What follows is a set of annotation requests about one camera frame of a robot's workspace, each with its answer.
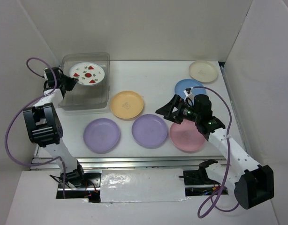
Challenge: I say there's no right side aluminium rail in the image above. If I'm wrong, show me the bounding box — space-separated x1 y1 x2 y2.
218 61 251 154

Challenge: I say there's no aluminium front rail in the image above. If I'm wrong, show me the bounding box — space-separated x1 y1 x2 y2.
31 154 229 171

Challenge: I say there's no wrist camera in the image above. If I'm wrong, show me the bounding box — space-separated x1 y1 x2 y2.
44 67 61 81
183 87 194 100

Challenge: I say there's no white strawberry pattern plate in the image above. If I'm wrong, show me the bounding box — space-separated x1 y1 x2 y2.
68 62 106 86

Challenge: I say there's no purple plate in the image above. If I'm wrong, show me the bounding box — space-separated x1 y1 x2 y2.
131 114 168 149
83 118 121 154

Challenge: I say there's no blue plate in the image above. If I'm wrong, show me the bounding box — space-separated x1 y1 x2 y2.
174 79 206 98

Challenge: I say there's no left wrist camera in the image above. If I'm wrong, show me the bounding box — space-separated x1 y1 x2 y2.
44 67 61 81

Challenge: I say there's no aluminium rail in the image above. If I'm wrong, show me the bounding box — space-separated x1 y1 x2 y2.
218 61 251 154
31 154 229 171

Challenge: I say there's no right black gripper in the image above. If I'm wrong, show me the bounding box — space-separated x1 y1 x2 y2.
156 94 200 124

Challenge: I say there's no clear plastic bin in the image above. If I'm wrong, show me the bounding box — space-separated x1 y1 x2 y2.
59 52 110 111

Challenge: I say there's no white foil cover panel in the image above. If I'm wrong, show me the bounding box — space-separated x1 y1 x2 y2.
100 169 186 203

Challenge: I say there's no cream plate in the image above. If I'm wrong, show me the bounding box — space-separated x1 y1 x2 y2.
189 61 218 83

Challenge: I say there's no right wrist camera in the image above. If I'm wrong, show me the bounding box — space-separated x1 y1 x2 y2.
183 87 194 100

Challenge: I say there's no pink plate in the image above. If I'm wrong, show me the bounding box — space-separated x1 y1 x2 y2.
169 120 206 153

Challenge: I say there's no yellow plate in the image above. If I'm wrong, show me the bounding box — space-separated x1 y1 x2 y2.
110 90 144 120

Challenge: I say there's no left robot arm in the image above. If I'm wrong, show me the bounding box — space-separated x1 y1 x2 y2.
23 67 87 188

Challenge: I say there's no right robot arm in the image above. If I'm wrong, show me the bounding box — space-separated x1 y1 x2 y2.
156 94 274 210

